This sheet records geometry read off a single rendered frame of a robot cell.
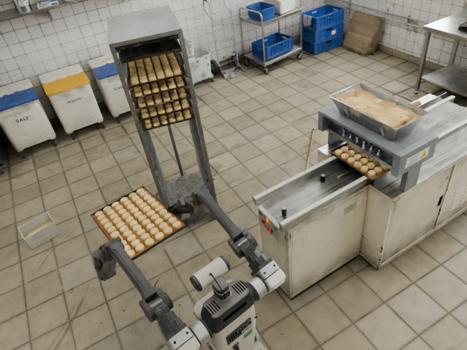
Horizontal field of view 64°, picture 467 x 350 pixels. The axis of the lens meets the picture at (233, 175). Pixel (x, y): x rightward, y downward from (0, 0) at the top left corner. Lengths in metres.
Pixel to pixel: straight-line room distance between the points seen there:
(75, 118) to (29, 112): 0.53
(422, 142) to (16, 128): 4.51
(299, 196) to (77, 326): 1.99
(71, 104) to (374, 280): 4.08
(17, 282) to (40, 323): 0.55
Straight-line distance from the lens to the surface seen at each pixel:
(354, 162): 2.72
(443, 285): 3.32
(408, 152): 2.44
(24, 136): 5.44
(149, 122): 3.01
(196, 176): 3.94
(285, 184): 2.57
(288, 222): 2.32
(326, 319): 2.99
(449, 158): 3.04
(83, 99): 5.31
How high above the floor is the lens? 2.60
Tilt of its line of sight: 39 degrees down
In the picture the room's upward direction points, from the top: 9 degrees counter-clockwise
